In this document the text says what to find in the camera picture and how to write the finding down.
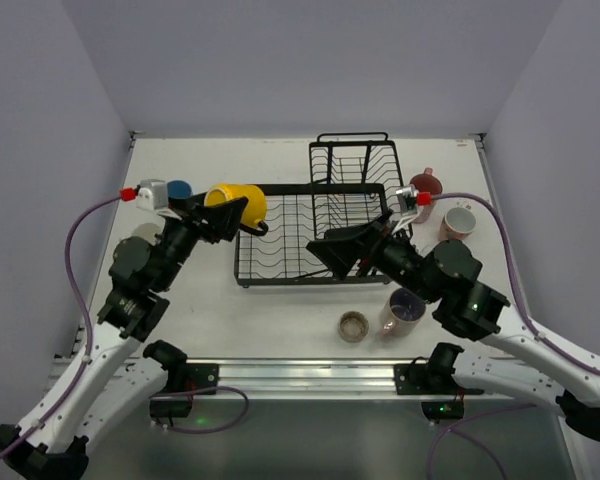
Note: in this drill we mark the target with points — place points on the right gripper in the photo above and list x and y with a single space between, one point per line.
375 245

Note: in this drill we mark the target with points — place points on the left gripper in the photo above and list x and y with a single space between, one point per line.
198 221

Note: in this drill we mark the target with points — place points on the blue plastic cup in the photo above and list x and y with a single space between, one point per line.
179 189

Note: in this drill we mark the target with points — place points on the yellow mug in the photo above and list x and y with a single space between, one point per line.
254 214

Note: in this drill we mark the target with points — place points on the white faceted mug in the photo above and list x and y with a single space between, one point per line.
148 232

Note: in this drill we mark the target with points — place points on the tall beige pink mug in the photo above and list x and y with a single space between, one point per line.
401 314

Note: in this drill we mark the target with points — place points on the pink floral mug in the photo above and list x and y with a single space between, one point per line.
426 182

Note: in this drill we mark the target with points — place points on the speckled small ceramic cup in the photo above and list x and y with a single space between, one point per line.
353 327

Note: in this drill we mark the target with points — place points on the dusty pink faceted mug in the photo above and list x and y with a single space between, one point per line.
457 223

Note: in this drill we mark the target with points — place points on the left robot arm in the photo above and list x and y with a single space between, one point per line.
54 440

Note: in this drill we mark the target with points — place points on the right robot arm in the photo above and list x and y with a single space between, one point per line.
546 369

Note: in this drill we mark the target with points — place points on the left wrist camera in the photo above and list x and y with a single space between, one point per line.
152 196

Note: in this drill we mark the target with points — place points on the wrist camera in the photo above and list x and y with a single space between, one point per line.
152 196
408 206

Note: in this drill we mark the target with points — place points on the black wire dish rack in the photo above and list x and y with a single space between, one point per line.
352 180

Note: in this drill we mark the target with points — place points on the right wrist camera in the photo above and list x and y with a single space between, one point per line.
408 206

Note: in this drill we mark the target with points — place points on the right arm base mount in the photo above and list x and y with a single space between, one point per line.
433 376

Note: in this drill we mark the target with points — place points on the aluminium mounting rail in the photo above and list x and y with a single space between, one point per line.
273 378

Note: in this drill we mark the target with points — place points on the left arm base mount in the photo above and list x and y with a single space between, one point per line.
184 382

